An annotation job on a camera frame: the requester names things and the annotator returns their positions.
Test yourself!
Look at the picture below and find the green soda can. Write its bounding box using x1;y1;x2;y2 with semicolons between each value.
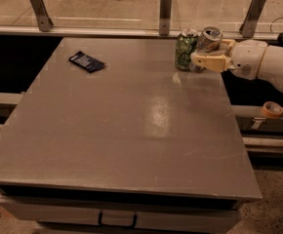
175;28;198;71

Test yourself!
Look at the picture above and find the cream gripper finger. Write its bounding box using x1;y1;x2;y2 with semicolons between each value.
190;53;231;72
220;39;236;55

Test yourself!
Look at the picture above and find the left metal rail bracket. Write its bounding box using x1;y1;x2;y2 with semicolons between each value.
29;0;54;32

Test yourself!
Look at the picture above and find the white drawer with handle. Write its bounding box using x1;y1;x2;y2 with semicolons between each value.
0;195;240;234

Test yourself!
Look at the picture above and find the orange tape roll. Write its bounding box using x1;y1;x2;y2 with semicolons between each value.
262;101;283;119

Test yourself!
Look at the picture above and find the right metal rail bracket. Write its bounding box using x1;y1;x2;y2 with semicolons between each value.
239;0;266;38

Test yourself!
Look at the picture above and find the middle metal rail bracket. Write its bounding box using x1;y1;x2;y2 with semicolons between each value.
159;0;172;36

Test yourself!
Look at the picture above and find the metal rail bracket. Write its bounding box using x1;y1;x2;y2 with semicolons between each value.
159;0;172;36
239;0;266;38
29;0;54;32

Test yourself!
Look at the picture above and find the black drawer handle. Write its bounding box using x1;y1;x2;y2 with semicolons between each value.
98;211;138;228

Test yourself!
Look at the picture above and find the dark blue snack packet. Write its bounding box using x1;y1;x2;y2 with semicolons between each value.
68;51;104;73

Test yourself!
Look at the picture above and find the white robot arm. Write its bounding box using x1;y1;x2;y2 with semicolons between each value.
190;39;283;93

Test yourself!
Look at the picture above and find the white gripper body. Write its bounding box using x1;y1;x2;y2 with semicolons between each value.
229;40;268;80

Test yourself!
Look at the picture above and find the silver redbull can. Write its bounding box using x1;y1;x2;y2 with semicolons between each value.
189;25;223;74

